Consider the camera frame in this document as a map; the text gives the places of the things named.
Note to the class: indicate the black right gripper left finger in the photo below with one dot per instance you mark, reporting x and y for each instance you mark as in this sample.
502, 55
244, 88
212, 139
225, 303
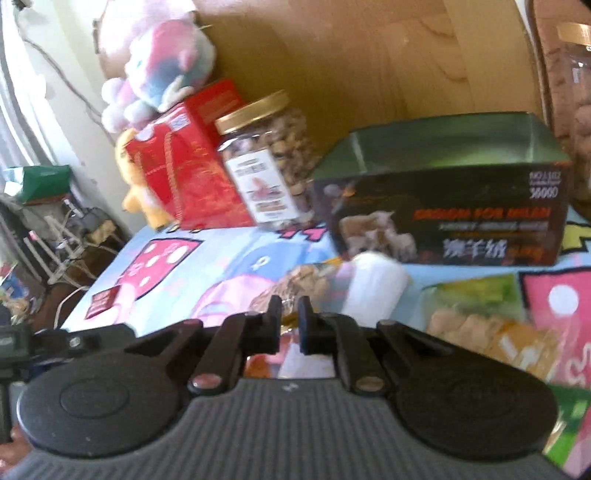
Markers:
239, 336

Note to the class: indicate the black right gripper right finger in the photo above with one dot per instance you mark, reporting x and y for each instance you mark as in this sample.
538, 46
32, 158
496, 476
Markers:
340, 337

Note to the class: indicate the clear cookie snack pack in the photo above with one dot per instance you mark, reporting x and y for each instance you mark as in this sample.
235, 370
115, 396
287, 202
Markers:
308, 280

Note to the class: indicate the white wrapped snack roll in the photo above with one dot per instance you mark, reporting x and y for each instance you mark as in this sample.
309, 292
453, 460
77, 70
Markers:
376, 288

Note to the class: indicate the cartoon pig blue tablecloth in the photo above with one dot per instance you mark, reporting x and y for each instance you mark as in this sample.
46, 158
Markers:
175, 275

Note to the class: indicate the green yellow biscuit bag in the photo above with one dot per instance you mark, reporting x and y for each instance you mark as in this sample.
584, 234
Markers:
488, 316

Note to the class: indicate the small red packet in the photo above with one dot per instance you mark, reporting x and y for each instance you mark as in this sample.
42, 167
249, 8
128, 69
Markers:
102, 301

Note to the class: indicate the yellow plush toy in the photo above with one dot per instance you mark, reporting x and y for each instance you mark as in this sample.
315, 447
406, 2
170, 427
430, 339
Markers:
139, 198

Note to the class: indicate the nut jar gold lid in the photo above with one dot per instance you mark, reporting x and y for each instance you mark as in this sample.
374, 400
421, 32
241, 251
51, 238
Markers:
267, 152

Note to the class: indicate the open black green box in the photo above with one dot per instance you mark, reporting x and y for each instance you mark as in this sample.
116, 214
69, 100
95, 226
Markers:
483, 189

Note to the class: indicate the bright green snack bag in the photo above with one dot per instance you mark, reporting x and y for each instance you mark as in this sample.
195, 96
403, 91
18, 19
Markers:
569, 443

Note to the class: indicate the green box on shelf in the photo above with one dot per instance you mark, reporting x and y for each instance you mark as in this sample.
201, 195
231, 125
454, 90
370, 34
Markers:
29, 184

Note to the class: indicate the wooden board panel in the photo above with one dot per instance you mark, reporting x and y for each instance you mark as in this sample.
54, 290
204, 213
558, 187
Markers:
352, 64

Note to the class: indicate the pink blue plush toy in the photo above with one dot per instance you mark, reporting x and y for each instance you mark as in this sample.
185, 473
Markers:
153, 54

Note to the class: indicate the brown cushioned chair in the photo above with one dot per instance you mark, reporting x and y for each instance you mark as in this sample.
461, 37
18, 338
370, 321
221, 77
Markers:
556, 80

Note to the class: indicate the white wire rack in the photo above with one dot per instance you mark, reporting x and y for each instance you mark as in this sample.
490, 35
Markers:
55, 253

